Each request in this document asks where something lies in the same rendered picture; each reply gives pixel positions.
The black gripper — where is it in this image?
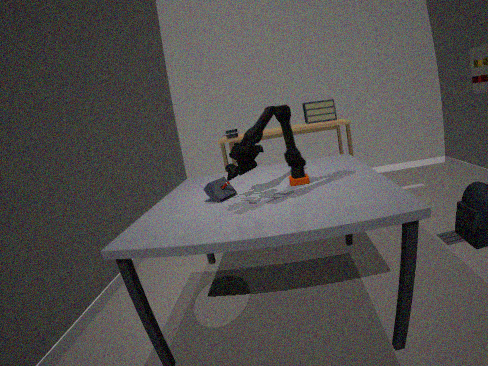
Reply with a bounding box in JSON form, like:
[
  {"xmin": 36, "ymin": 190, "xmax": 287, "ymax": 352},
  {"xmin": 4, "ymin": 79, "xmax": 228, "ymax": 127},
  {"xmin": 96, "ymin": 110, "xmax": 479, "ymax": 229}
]
[{"xmin": 225, "ymin": 158, "xmax": 257, "ymax": 181}]

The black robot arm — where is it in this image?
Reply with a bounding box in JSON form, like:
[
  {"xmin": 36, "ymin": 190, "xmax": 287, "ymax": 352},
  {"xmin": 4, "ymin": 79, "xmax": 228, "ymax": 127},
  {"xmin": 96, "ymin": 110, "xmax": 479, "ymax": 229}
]
[{"xmin": 229, "ymin": 105, "xmax": 306, "ymax": 179}]

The grey sloped panel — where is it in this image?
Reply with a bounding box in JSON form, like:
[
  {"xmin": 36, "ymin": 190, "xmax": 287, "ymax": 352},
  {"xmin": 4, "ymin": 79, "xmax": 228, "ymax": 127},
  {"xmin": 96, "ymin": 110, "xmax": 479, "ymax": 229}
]
[{"xmin": 203, "ymin": 177, "xmax": 237, "ymax": 203}]

